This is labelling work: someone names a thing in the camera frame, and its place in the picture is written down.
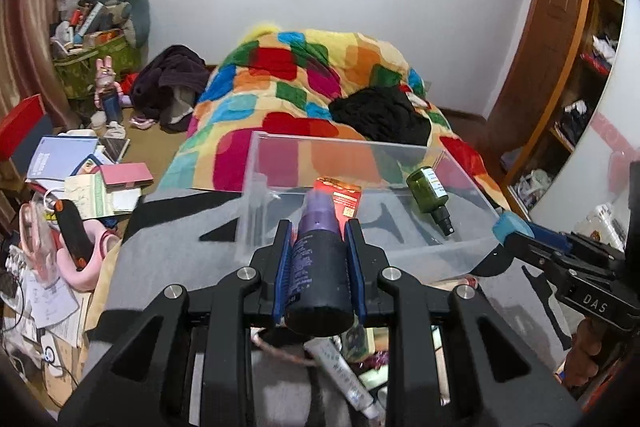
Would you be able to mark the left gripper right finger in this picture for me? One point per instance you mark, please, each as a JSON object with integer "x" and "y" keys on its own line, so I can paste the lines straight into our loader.
{"x": 453, "y": 360}

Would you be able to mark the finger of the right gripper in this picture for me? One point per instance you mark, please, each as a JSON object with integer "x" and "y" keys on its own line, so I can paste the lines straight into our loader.
{"x": 509, "y": 222}
{"x": 548, "y": 254}

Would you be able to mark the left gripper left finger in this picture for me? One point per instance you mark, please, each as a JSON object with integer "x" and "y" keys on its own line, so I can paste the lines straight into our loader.
{"x": 145, "y": 378}

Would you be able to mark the dark green glass bottle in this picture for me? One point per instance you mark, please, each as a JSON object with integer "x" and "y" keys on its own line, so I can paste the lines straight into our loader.
{"x": 431, "y": 197}

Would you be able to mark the mahjong tile keychain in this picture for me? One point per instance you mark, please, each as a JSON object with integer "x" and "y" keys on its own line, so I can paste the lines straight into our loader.
{"x": 358, "y": 343}

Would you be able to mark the white ointment tube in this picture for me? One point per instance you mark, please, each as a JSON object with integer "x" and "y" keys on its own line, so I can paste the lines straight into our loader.
{"x": 323, "y": 351}

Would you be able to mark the purple spray bottle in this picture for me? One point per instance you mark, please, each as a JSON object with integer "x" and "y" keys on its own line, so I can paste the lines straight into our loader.
{"x": 319, "y": 301}

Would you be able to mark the red packet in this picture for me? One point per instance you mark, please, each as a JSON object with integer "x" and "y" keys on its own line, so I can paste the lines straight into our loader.
{"x": 346, "y": 198}

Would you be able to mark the person right hand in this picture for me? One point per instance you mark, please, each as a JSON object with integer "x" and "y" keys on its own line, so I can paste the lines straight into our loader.
{"x": 590, "y": 339}

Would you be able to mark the clear plastic storage box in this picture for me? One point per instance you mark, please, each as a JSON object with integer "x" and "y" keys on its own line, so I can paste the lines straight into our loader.
{"x": 281, "y": 170}

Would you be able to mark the black clothes pile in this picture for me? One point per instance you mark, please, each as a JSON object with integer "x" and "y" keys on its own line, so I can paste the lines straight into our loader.
{"x": 382, "y": 114}

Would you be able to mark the wooden shelf cabinet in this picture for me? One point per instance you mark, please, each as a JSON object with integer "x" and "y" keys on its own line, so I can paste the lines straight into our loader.
{"x": 554, "y": 85}

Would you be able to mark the blue white booklet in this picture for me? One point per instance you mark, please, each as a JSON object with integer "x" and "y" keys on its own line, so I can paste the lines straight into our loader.
{"x": 57, "y": 156}

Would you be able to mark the colourful patchwork duvet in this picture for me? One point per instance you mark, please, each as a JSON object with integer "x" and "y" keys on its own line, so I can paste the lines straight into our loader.
{"x": 283, "y": 82}

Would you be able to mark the red box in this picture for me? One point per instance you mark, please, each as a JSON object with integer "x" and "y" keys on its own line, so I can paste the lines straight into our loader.
{"x": 16, "y": 125}

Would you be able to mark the pink bunny toy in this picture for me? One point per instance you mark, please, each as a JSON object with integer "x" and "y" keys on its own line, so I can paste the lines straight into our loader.
{"x": 108, "y": 93}

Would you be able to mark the dark purple clothes pile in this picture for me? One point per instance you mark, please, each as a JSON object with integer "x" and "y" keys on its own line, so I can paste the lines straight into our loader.
{"x": 167, "y": 89}

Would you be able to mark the green storage bag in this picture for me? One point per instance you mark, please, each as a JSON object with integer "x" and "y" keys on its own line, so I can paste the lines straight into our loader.
{"x": 76, "y": 72}

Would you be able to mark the grey plush pillow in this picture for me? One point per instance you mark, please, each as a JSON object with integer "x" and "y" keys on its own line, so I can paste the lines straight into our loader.
{"x": 134, "y": 19}

